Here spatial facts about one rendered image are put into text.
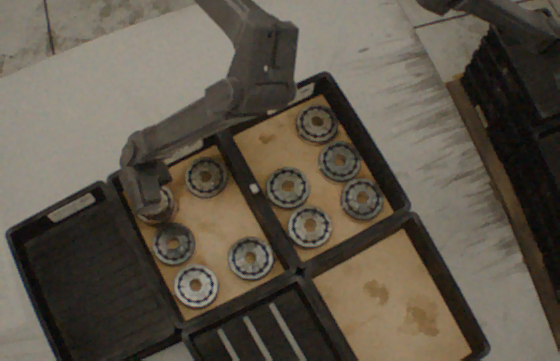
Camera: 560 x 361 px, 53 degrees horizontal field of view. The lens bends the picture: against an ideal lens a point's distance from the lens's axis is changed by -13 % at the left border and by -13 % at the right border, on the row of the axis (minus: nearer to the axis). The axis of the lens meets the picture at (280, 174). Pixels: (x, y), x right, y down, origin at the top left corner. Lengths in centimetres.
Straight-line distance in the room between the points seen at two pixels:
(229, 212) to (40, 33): 166
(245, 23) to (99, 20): 205
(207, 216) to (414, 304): 54
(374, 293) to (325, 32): 80
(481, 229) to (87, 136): 113
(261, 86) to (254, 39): 7
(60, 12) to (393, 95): 170
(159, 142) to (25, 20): 198
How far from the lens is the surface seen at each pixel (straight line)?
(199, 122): 96
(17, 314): 172
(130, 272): 150
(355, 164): 153
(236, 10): 87
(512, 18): 109
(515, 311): 174
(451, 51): 280
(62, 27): 288
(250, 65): 82
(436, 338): 151
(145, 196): 119
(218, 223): 150
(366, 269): 149
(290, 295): 147
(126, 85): 182
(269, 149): 156
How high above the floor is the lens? 228
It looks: 71 degrees down
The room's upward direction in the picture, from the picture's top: 6 degrees clockwise
